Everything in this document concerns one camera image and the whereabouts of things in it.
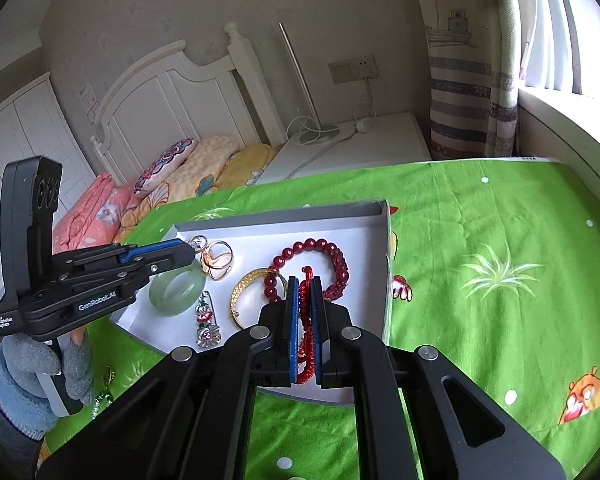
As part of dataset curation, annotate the red green bead charm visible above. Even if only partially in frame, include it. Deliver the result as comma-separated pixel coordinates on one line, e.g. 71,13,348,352
91,366,117,418

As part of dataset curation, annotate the silver red flower brooch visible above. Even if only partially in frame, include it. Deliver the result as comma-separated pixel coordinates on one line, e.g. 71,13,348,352
195,290,223,348

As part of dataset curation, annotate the white charger cable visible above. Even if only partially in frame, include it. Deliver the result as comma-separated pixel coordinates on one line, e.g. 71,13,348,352
285,77,377,181

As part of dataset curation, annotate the grey cardboard box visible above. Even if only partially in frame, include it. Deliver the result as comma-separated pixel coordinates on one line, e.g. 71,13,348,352
109,199,395,407

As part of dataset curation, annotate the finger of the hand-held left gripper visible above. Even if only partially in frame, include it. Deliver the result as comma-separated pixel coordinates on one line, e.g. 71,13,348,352
34,249,200,301
54,238,196,274

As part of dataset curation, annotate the white headboard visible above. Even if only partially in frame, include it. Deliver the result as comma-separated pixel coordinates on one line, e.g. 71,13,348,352
90,22,286,186

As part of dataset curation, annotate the white sheer curtain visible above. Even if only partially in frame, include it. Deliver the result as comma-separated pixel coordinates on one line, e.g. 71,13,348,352
525,0,600,108

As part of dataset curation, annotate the peach patterned pillow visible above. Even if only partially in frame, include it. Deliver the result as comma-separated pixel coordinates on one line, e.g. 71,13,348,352
122,135,241,231

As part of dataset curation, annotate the wide patterned gold bangle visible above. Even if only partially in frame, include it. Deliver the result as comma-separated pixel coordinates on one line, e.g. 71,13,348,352
229,267,288,331

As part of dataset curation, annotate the red bead bracelet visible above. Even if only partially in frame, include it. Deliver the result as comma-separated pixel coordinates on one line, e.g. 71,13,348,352
260,237,350,306

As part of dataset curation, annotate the embroidered flower pillow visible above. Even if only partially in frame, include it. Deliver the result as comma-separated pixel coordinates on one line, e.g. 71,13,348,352
132,137,198,198

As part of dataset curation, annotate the person's left forearm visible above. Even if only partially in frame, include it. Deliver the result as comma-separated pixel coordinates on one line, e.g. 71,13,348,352
0,370,46,476

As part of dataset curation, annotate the green printed bedsheet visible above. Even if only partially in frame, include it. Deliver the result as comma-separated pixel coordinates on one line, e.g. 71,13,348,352
37,157,600,480

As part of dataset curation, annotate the white wardrobe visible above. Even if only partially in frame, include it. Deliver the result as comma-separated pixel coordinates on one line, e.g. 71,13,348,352
0,72,98,281

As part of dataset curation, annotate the gold ring brooch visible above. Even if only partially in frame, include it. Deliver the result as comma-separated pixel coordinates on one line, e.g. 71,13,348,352
187,235,234,281

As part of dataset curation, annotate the white table lamp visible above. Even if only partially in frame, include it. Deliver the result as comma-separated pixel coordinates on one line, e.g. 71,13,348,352
278,22,342,145

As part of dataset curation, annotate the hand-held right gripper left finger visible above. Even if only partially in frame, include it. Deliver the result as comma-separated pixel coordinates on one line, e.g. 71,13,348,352
37,275,302,480

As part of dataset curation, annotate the beige wall socket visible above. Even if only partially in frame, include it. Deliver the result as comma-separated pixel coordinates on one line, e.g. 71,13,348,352
328,56,378,85

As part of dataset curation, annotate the red knotted cord bracelet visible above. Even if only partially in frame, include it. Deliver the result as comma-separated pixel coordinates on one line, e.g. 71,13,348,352
292,266,331,386

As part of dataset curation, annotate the white nightstand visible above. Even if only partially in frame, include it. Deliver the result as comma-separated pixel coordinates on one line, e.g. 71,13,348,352
252,111,433,186

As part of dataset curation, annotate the pale green jade bangle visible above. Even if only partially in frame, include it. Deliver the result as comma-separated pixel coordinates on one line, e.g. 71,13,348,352
149,266,207,317

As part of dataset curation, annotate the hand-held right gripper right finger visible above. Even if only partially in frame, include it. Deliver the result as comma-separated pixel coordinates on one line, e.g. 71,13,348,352
310,275,567,480

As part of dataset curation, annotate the yellow pillow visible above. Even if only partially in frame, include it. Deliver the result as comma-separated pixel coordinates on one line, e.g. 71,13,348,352
215,144,281,191

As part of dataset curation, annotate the striped patterned curtain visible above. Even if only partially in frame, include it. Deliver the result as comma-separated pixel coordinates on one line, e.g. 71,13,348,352
407,0,531,158

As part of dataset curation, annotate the person's left hand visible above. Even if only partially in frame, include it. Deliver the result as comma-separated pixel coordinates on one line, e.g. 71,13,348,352
0,332,95,441

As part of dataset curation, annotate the pink floral quilt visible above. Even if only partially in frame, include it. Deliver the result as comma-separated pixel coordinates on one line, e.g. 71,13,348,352
52,172,141,256

